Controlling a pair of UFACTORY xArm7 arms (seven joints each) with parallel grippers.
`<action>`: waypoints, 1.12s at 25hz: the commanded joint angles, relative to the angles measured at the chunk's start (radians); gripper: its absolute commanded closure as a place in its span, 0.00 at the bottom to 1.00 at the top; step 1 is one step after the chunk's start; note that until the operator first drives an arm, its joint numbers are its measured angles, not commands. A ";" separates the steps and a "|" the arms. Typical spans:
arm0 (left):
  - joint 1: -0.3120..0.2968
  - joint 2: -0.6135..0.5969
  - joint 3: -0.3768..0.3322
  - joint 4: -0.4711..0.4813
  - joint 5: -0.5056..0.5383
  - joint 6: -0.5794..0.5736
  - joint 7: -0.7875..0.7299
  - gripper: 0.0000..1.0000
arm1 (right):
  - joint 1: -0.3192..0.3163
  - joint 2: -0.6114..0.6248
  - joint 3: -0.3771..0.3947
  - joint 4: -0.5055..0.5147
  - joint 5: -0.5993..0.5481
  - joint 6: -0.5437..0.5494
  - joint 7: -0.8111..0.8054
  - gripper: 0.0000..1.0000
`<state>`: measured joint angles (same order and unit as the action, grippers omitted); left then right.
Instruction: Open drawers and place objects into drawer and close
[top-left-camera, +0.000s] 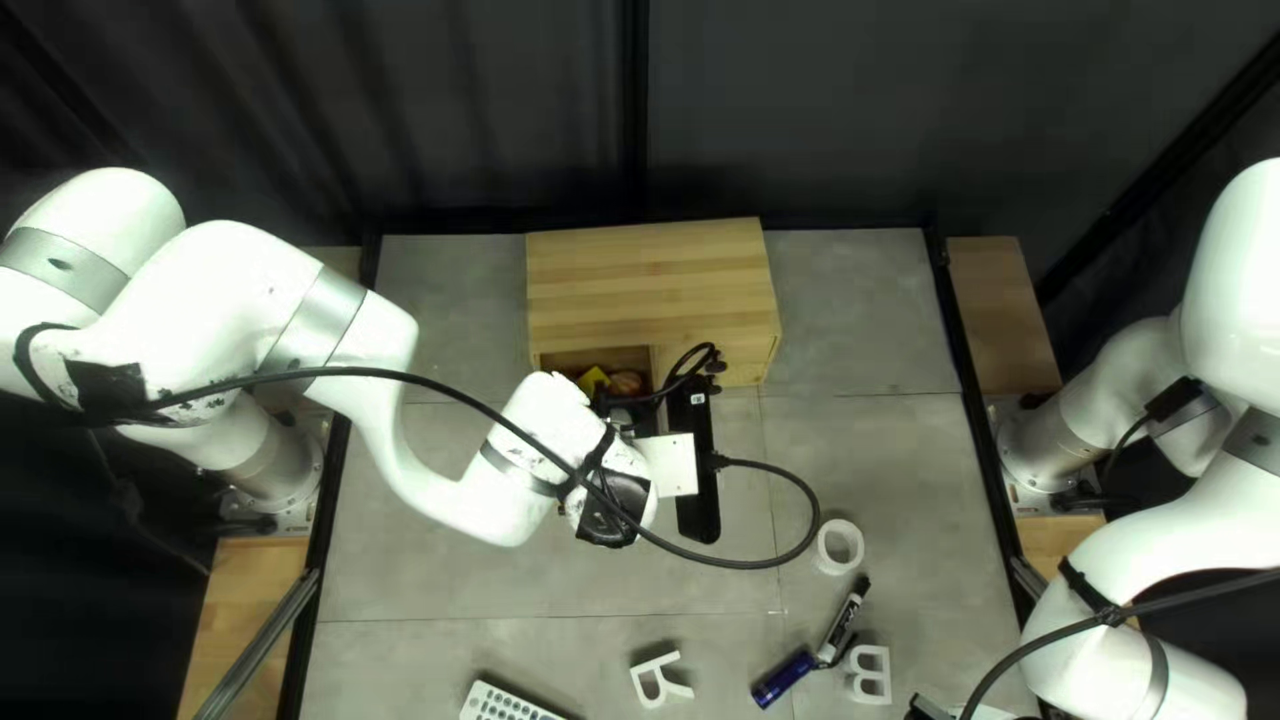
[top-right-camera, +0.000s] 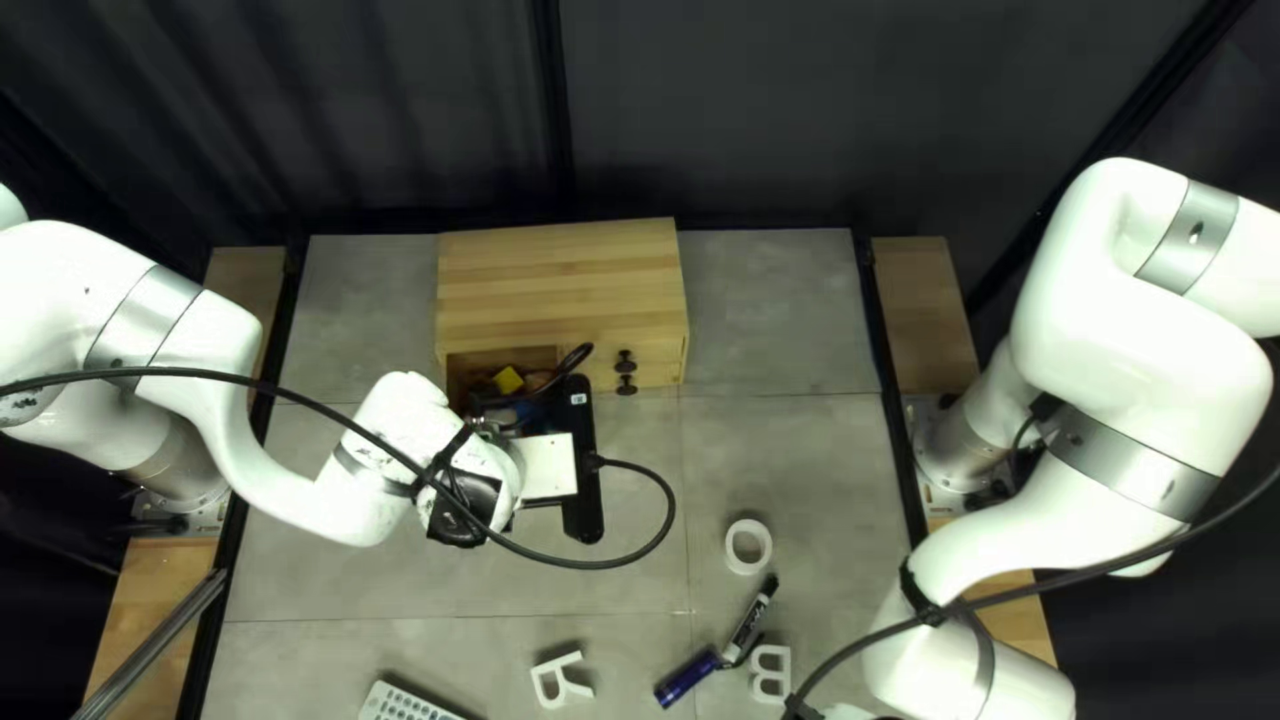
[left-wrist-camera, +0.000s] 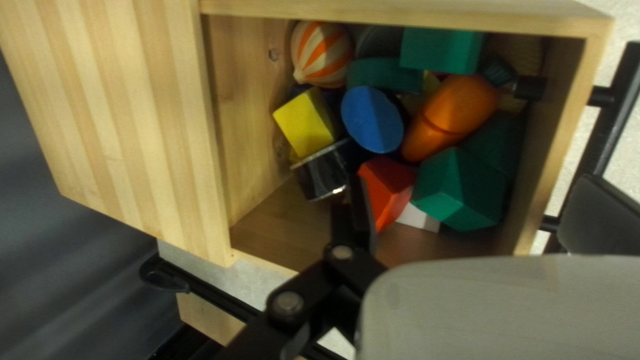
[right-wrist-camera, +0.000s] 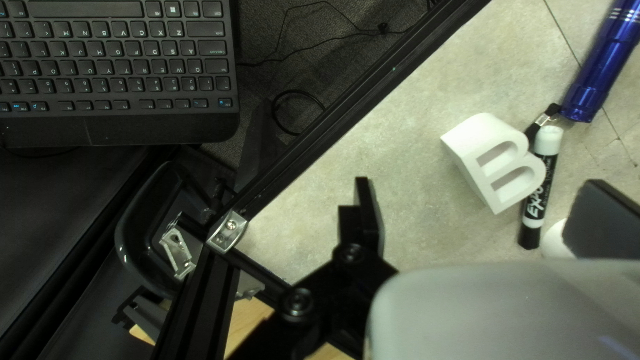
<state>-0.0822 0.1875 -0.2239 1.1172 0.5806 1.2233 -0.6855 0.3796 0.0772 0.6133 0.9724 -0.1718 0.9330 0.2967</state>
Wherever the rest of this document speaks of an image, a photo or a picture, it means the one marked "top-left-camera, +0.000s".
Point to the orange round toy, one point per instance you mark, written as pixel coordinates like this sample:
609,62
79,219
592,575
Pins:
626,382

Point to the grey remote control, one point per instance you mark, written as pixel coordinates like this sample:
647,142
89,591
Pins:
500,705

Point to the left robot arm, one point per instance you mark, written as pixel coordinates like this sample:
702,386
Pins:
230,290

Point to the wooden chest of drawers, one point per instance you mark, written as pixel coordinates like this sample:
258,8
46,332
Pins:
650,280

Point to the yellow toy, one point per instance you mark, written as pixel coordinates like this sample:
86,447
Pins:
593,381

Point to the roll of white tape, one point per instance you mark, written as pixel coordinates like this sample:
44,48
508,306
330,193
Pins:
826,560

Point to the black frame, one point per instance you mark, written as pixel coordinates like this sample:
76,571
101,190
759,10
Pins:
960,340

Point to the blue flashlight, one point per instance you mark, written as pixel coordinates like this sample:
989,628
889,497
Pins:
782,680

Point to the black and white marker pen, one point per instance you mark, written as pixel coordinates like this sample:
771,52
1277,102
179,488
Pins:
848,612

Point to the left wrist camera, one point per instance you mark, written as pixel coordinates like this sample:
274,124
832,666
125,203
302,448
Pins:
697,500

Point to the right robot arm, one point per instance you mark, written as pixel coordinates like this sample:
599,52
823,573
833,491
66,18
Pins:
1230,300

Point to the white letter B block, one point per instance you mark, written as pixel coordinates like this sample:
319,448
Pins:
849,676

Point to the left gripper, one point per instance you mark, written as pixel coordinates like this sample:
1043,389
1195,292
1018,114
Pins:
670,465

